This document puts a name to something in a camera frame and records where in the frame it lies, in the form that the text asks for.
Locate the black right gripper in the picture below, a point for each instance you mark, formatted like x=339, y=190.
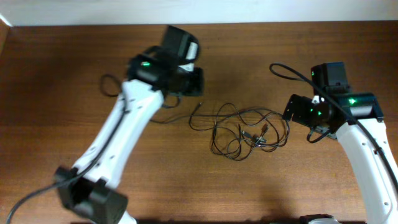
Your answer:
x=298, y=114

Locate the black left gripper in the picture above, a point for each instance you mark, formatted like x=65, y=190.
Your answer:
x=195, y=81

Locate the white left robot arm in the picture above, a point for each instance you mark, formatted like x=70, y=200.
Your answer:
x=88, y=189

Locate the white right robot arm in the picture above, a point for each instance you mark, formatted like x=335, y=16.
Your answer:
x=356, y=121

